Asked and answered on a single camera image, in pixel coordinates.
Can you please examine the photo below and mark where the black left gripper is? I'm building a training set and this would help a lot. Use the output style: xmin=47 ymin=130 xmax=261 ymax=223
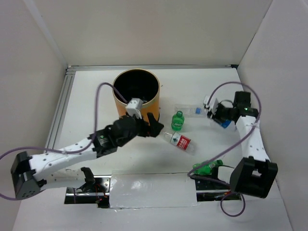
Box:
xmin=118 ymin=111 xmax=164 ymax=147

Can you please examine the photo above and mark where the clear bottle blue label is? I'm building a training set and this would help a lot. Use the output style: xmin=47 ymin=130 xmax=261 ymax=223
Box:
xmin=193 ymin=107 xmax=237 ymax=132

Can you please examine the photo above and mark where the small green bottle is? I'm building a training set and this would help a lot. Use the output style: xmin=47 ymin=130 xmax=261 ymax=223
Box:
xmin=171 ymin=111 xmax=185 ymax=131

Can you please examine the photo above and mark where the clear bottle red label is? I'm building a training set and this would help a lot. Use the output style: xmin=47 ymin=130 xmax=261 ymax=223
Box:
xmin=162 ymin=131 xmax=195 ymax=155

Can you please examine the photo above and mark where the crushed green plastic bottle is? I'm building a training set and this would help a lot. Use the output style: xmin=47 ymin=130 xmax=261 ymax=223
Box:
xmin=193 ymin=159 xmax=223 ymax=175

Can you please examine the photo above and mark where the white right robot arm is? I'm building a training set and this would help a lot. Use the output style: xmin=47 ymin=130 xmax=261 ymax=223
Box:
xmin=208 ymin=91 xmax=278 ymax=198

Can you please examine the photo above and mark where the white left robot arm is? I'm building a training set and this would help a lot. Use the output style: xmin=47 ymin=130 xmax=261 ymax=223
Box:
xmin=11 ymin=113 xmax=164 ymax=200

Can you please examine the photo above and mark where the orange cylindrical bin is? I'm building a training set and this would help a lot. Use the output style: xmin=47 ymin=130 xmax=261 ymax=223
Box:
xmin=113 ymin=69 xmax=160 ymax=121

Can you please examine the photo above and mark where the clear bottle without label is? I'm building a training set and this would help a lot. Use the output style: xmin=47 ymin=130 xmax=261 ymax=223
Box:
xmin=175 ymin=104 xmax=206 ymax=117

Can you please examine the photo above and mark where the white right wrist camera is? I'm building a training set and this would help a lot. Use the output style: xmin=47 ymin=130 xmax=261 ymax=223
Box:
xmin=203 ymin=95 xmax=219 ymax=118

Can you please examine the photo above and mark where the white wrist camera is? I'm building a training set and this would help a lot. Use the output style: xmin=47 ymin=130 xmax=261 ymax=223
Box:
xmin=125 ymin=98 xmax=143 ymax=119
xmin=203 ymin=95 xmax=219 ymax=118

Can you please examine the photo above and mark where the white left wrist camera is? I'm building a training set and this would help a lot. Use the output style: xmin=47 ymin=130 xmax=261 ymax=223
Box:
xmin=125 ymin=98 xmax=143 ymax=119

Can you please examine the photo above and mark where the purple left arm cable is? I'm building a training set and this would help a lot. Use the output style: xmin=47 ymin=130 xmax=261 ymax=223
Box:
xmin=0 ymin=82 xmax=129 ymax=202

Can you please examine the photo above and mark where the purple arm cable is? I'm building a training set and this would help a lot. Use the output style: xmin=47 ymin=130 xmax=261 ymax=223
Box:
xmin=187 ymin=81 xmax=262 ymax=218
xmin=0 ymin=82 xmax=129 ymax=202

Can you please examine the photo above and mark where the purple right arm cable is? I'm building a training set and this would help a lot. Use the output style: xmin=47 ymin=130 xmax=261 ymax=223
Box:
xmin=187 ymin=81 xmax=262 ymax=218

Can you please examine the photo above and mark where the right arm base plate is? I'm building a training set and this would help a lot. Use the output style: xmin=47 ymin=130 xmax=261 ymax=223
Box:
xmin=195 ymin=180 xmax=229 ymax=202

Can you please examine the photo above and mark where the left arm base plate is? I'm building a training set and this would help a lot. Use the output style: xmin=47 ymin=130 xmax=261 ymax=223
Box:
xmin=64 ymin=175 xmax=112 ymax=208

